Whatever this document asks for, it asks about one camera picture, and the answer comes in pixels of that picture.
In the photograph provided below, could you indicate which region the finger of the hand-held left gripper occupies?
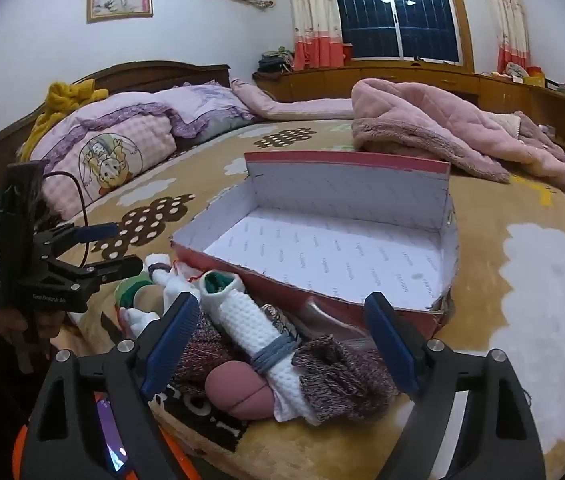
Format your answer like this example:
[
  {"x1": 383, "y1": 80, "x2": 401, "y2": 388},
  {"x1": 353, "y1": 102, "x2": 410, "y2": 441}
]
[
  {"x1": 35, "y1": 222, "x2": 119, "y2": 261},
  {"x1": 45, "y1": 255, "x2": 144, "y2": 291}
]

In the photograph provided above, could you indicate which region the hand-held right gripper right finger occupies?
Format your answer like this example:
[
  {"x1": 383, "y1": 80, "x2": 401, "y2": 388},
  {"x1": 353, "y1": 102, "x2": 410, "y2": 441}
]
[{"x1": 362, "y1": 291, "x2": 548, "y2": 480}]

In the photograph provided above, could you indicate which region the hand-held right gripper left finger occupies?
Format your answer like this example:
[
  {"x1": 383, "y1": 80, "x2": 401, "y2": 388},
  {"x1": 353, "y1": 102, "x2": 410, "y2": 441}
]
[{"x1": 12, "y1": 290, "x2": 203, "y2": 480}]

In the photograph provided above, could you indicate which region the white green sock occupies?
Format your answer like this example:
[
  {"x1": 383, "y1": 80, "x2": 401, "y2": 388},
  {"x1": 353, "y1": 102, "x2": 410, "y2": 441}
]
[{"x1": 115, "y1": 254, "x2": 170, "y2": 311}]

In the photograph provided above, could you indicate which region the maroon knit sock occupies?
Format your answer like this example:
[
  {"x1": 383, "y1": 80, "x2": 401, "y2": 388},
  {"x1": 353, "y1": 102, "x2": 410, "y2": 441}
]
[
  {"x1": 292, "y1": 335, "x2": 400, "y2": 423},
  {"x1": 170, "y1": 310, "x2": 258, "y2": 396}
]

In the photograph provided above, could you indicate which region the plain white sock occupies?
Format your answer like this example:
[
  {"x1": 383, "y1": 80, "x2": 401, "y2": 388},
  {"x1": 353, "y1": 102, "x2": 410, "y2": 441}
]
[{"x1": 120, "y1": 307, "x2": 163, "y2": 341}]

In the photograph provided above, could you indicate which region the white sock red trim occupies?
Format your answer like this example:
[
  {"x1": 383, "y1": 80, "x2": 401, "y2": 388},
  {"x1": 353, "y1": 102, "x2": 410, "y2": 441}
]
[{"x1": 160, "y1": 257, "x2": 203, "y2": 311}]

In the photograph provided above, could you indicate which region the white waffle sock roll grey band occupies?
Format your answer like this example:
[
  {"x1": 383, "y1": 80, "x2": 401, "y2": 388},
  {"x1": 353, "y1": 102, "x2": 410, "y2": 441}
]
[{"x1": 200, "y1": 271, "x2": 320, "y2": 423}]

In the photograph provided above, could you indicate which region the dusty pink sock ball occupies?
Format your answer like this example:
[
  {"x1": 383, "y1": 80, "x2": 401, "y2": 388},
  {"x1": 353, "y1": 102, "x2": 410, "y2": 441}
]
[{"x1": 206, "y1": 365, "x2": 276, "y2": 421}]

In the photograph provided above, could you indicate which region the red and white shoe box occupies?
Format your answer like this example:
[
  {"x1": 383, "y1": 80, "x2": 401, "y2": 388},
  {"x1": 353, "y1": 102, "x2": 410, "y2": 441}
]
[{"x1": 170, "y1": 151, "x2": 460, "y2": 341}]

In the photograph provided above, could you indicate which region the beige patterned sock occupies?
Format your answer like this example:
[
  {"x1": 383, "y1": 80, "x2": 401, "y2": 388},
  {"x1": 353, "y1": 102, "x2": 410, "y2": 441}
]
[{"x1": 262, "y1": 305, "x2": 303, "y2": 341}]

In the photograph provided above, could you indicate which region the person's left hand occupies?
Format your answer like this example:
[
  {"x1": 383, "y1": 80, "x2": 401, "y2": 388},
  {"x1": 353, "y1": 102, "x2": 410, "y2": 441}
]
[{"x1": 0, "y1": 302, "x2": 40, "y2": 348}]

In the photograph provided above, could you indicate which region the pink checked cartoon pillow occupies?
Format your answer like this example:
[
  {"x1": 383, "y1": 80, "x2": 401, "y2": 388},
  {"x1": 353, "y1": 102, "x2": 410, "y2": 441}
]
[{"x1": 27, "y1": 102, "x2": 179, "y2": 221}]

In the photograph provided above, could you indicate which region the smartphone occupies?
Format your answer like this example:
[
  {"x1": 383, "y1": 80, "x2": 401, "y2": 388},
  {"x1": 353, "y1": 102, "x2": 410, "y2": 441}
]
[{"x1": 93, "y1": 392, "x2": 130, "y2": 476}]

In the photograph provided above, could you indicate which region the dark wooden headboard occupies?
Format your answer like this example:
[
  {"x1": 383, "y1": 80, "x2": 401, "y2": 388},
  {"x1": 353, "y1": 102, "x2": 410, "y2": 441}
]
[{"x1": 0, "y1": 61, "x2": 233, "y2": 186}]

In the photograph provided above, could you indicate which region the yellow knit scarf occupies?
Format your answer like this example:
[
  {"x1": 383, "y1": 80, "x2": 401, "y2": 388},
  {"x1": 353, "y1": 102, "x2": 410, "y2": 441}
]
[{"x1": 21, "y1": 80, "x2": 109, "y2": 158}]

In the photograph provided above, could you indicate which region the printed tan bed blanket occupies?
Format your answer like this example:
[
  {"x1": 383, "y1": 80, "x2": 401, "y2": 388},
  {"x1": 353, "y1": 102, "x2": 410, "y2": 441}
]
[{"x1": 62, "y1": 115, "x2": 565, "y2": 480}]

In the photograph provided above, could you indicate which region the purple ruffled pillow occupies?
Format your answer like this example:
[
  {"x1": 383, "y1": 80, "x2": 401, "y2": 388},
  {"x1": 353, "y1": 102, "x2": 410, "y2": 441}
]
[{"x1": 150, "y1": 84, "x2": 263, "y2": 141}]

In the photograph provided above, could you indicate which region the pink fleece robe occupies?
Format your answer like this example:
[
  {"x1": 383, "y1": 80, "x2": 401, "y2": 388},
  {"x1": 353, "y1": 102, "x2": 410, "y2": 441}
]
[{"x1": 351, "y1": 78, "x2": 528, "y2": 184}]

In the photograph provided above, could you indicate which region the pink checked rolled quilt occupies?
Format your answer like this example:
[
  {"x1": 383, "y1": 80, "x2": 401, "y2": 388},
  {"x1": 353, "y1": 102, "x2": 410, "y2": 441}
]
[{"x1": 231, "y1": 78, "x2": 355, "y2": 121}]

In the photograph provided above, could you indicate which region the mauve quilted garment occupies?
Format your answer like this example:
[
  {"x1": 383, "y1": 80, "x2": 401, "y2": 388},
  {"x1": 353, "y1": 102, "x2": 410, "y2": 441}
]
[{"x1": 515, "y1": 112, "x2": 565, "y2": 198}]

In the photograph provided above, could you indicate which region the pile of folded clothes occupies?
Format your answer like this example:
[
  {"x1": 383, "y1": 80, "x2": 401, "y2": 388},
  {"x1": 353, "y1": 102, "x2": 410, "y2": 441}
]
[{"x1": 257, "y1": 46, "x2": 295, "y2": 75}]

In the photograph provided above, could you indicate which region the long wooden cabinet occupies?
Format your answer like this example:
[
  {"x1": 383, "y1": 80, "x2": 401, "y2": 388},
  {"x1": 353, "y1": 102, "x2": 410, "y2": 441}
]
[{"x1": 252, "y1": 62, "x2": 565, "y2": 176}]

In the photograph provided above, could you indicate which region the floral curtain red hem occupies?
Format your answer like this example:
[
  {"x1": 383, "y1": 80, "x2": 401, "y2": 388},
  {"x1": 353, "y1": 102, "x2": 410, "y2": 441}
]
[
  {"x1": 477, "y1": 0, "x2": 533, "y2": 73},
  {"x1": 286, "y1": 0, "x2": 344, "y2": 71}
]

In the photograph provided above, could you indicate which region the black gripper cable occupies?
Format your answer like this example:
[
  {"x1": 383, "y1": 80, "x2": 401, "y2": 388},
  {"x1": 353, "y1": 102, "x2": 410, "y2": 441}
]
[{"x1": 40, "y1": 171, "x2": 90, "y2": 266}]

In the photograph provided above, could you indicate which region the window with wooden frame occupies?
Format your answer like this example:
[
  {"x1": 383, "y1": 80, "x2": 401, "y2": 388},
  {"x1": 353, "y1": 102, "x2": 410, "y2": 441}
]
[{"x1": 327, "y1": 0, "x2": 465, "y2": 66}]

